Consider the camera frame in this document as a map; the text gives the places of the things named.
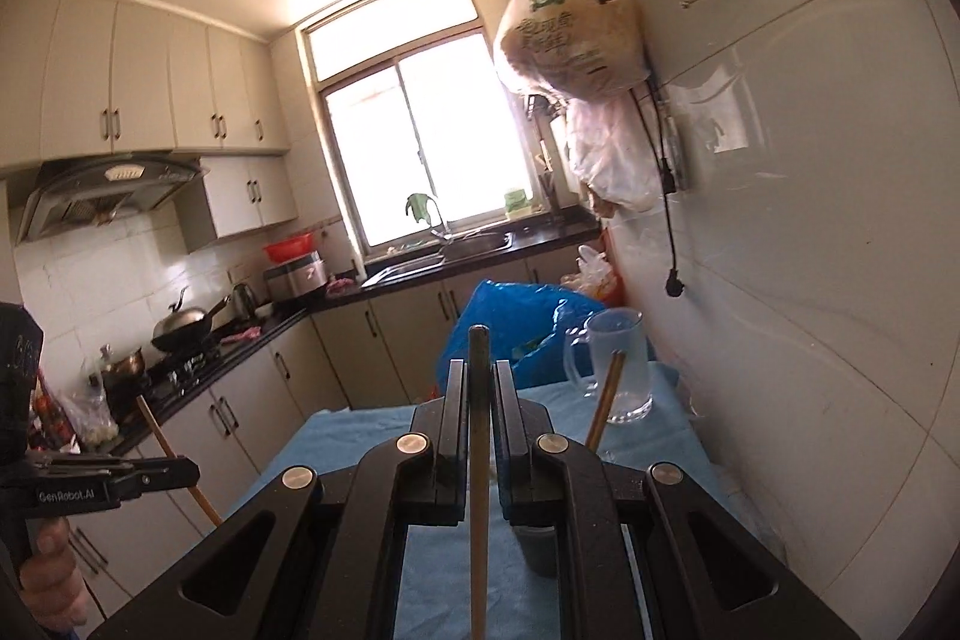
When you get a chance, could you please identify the wooden chopstick five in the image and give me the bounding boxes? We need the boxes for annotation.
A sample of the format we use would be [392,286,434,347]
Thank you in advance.
[133,393,225,528]

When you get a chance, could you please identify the wooden chopstick one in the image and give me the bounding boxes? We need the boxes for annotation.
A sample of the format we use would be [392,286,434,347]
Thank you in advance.
[584,351,626,453]

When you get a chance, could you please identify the wooden chopstick six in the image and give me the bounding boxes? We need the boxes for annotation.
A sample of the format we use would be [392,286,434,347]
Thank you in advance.
[467,325,491,640]

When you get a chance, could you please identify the lower kitchen cabinets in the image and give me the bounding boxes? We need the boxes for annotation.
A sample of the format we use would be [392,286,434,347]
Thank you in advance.
[71,245,578,622]

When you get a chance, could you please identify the kitchen cabinets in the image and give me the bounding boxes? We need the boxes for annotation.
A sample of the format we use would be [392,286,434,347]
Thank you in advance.
[71,245,578,622]
[2,0,296,248]

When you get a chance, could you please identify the steel kitchen sink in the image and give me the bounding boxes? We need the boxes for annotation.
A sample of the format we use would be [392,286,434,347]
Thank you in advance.
[363,230,516,289]

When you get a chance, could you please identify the upper kitchen cabinets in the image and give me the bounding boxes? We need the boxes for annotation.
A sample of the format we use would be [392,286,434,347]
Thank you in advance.
[2,0,296,248]

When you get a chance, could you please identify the kitchen window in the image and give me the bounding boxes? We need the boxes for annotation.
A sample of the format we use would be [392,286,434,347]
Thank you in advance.
[304,0,537,257]

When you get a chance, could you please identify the person left hand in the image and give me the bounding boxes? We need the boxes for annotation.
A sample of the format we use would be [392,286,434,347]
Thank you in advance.
[18,518,89,638]

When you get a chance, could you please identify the condiment bottles cluster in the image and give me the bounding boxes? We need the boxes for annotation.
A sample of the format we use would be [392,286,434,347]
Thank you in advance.
[31,372,119,453]

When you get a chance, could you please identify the steel cooking pot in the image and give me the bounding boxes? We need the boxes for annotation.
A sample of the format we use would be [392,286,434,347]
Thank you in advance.
[99,344,146,398]

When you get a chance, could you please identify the dark grey utensil holder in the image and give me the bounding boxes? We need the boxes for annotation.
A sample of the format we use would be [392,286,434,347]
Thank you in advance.
[511,526,558,578]

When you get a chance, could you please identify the black wok pan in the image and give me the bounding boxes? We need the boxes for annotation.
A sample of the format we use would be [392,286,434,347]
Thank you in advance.
[151,287,231,354]

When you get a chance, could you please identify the clear glass mug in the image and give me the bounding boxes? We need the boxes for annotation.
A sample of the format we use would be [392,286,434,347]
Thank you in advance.
[561,305,656,426]

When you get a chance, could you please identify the steel kettle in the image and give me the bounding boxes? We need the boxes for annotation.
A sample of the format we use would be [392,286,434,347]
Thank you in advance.
[231,283,260,321]

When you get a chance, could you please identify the range hood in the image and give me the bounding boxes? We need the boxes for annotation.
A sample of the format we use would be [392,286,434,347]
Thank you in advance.
[16,152,205,244]

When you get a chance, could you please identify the red plastic basin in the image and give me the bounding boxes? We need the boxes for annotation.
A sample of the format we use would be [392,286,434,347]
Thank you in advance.
[263,232,316,265]

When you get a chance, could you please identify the blue plastic bag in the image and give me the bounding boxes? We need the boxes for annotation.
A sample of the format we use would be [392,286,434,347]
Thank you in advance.
[436,280,605,393]

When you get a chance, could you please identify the white bag red bin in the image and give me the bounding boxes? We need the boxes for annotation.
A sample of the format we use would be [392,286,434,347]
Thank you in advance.
[560,245,625,308]

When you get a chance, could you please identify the chrome sink faucet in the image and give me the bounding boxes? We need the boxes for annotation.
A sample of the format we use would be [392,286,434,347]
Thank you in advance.
[405,191,454,244]

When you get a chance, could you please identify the hanging pink plastic bag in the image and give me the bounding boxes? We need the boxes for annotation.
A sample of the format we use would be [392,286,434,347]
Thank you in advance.
[566,92,661,218]

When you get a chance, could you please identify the hanging printed plastic bag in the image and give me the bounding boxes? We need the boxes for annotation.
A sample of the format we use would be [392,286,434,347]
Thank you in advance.
[493,0,649,103]

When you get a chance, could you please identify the black hanging power cable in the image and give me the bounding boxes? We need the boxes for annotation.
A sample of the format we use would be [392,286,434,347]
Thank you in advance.
[628,84,689,301]

